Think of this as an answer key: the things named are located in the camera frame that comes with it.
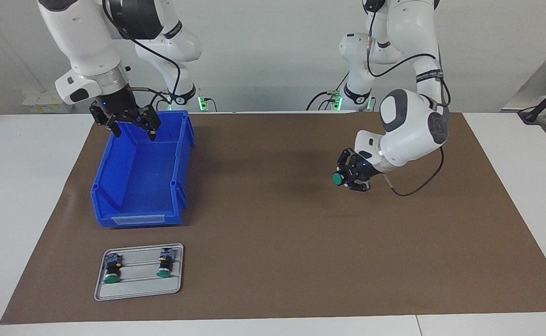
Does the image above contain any brown table mat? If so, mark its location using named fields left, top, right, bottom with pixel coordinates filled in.
left=0, top=111, right=546, bottom=325

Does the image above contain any white cardboard box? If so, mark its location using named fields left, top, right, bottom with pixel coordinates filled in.
left=22, top=90, right=63, bottom=114

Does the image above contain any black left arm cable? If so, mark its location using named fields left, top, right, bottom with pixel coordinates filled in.
left=366, top=0, right=452, bottom=196

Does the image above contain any blue plastic storage bin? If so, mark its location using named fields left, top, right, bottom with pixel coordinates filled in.
left=90, top=110, right=195, bottom=229

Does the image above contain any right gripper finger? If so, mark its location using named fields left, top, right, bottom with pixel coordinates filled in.
left=136, top=107, right=162, bottom=142
left=89, top=105, right=122, bottom=138

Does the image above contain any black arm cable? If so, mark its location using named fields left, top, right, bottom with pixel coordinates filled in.
left=102, top=0, right=181, bottom=112
left=366, top=0, right=452, bottom=196

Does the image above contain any black base cable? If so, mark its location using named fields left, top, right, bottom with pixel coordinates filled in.
left=305, top=70, right=352, bottom=112

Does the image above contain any grey metal tray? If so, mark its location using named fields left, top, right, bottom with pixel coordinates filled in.
left=94, top=243, right=184, bottom=301

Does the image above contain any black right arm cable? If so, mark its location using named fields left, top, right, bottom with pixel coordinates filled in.
left=102, top=0, right=181, bottom=112

